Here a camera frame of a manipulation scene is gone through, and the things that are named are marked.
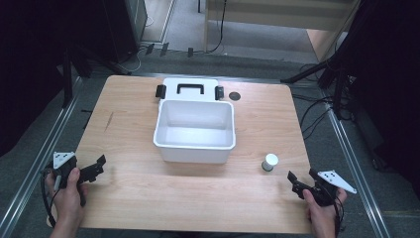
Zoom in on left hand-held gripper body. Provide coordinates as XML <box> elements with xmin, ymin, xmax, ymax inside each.
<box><xmin>43</xmin><ymin>151</ymin><xmax>97</xmax><ymax>208</ymax></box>

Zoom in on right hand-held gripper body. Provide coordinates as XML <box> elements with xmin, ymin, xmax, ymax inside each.
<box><xmin>299</xmin><ymin>168</ymin><xmax>359</xmax><ymax>208</ymax></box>

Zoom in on small white capped bottle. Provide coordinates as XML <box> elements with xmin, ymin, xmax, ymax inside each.
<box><xmin>261</xmin><ymin>153</ymin><xmax>279</xmax><ymax>173</ymax></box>

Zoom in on white plastic storage box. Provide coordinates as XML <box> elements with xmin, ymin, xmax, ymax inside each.
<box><xmin>153</xmin><ymin>98</ymin><xmax>237</xmax><ymax>165</ymax></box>

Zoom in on person's right hand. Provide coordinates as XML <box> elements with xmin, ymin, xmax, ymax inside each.
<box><xmin>302</xmin><ymin>187</ymin><xmax>349</xmax><ymax>230</ymax></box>

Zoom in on person's left hand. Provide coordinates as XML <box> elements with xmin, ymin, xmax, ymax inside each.
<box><xmin>45</xmin><ymin>167</ymin><xmax>89</xmax><ymax>230</ymax></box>

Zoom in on black stand legs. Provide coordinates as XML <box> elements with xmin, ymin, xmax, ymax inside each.
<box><xmin>280</xmin><ymin>59</ymin><xmax>353</xmax><ymax>121</ymax></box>
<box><xmin>60</xmin><ymin>45</ymin><xmax>133</xmax><ymax>109</ymax></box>

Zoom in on dark curtain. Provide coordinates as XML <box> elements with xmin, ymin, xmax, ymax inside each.
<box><xmin>0</xmin><ymin>0</ymin><xmax>110</xmax><ymax>158</ymax></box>
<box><xmin>330</xmin><ymin>0</ymin><xmax>420</xmax><ymax>200</ymax></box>

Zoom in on black cabinet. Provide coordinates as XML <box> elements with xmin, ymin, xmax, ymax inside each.
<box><xmin>101</xmin><ymin>0</ymin><xmax>149</xmax><ymax>64</ymax></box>

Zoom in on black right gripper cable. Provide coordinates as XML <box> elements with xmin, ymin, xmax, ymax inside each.
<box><xmin>332</xmin><ymin>196</ymin><xmax>346</xmax><ymax>238</ymax></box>

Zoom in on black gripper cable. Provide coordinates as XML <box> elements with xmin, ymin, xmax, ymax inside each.
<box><xmin>332</xmin><ymin>196</ymin><xmax>346</xmax><ymax>238</ymax></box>
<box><xmin>40</xmin><ymin>168</ymin><xmax>57</xmax><ymax>229</ymax></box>

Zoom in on metal floor rail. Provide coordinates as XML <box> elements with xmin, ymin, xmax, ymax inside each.
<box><xmin>0</xmin><ymin>76</ymin><xmax>84</xmax><ymax>236</ymax></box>
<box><xmin>324</xmin><ymin>107</ymin><xmax>393</xmax><ymax>238</ymax></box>

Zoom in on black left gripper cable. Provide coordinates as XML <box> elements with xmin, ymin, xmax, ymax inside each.
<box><xmin>40</xmin><ymin>168</ymin><xmax>57</xmax><ymax>229</ymax></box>

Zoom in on black floor cables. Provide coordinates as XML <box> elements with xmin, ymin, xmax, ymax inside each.
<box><xmin>291</xmin><ymin>93</ymin><xmax>335</xmax><ymax>141</ymax></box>

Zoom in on white floor cable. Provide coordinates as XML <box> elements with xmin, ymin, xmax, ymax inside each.
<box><xmin>114</xmin><ymin>45</ymin><xmax>144</xmax><ymax>74</ymax></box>

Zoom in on white box lid black handle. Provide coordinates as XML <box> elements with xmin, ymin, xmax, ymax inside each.
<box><xmin>155</xmin><ymin>77</ymin><xmax>226</xmax><ymax>102</ymax></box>

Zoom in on light wooden furniture frame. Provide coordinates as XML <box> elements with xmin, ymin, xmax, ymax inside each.
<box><xmin>202</xmin><ymin>0</ymin><xmax>363</xmax><ymax>63</ymax></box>

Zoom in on black hanging cable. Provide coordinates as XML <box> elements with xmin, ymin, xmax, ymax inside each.
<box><xmin>207</xmin><ymin>0</ymin><xmax>229</xmax><ymax>55</ymax></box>

